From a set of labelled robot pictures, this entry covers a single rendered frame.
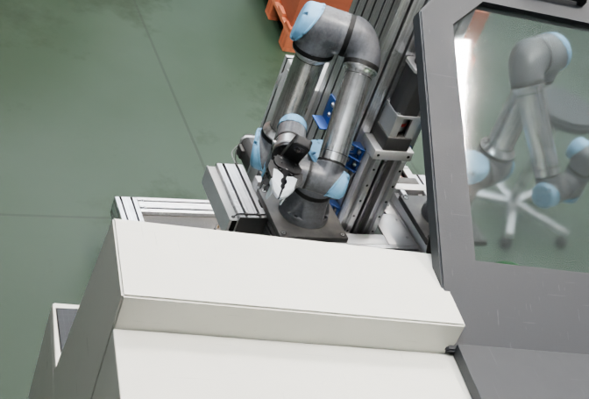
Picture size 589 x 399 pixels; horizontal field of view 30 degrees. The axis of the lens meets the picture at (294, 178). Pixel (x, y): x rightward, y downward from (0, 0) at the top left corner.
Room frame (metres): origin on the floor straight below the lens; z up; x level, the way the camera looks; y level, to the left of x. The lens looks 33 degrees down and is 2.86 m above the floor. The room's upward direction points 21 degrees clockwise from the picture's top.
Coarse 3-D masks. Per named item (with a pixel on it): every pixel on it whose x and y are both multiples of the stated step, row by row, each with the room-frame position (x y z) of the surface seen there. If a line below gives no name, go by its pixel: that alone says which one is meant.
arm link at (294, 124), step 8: (280, 120) 2.44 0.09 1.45; (288, 120) 2.42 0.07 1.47; (296, 120) 2.42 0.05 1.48; (304, 120) 2.45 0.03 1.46; (280, 128) 2.39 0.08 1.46; (288, 128) 2.38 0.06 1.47; (296, 128) 2.39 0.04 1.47; (304, 128) 2.42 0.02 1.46; (304, 136) 2.40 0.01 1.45; (272, 144) 2.40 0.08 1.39
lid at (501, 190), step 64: (448, 0) 2.45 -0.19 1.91; (512, 0) 2.55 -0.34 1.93; (576, 0) 2.63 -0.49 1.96; (448, 64) 2.31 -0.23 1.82; (512, 64) 2.42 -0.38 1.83; (576, 64) 2.52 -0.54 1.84; (448, 128) 2.17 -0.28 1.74; (512, 128) 2.28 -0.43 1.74; (576, 128) 2.37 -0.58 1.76; (448, 192) 2.04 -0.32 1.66; (512, 192) 2.14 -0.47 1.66; (576, 192) 2.23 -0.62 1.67; (448, 256) 1.92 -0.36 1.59; (512, 256) 2.02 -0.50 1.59; (576, 256) 2.10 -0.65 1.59; (512, 320) 1.88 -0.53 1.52; (576, 320) 1.95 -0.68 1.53
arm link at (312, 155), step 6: (312, 144) 2.68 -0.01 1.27; (318, 144) 2.70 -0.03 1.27; (312, 150) 2.65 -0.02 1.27; (318, 150) 2.67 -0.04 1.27; (306, 156) 2.65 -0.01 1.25; (312, 156) 2.64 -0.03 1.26; (306, 192) 2.63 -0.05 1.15; (312, 192) 2.63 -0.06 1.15; (318, 198) 2.63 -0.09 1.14; (324, 198) 2.65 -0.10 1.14
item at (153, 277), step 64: (128, 256) 1.59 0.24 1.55; (192, 256) 1.66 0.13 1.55; (256, 256) 1.73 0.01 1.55; (320, 256) 1.81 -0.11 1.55; (384, 256) 1.89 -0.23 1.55; (128, 320) 1.49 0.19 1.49; (192, 320) 1.54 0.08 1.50; (256, 320) 1.59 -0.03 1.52; (320, 320) 1.64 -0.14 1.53; (384, 320) 1.70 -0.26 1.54; (448, 320) 1.76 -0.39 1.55; (64, 384) 1.69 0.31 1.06
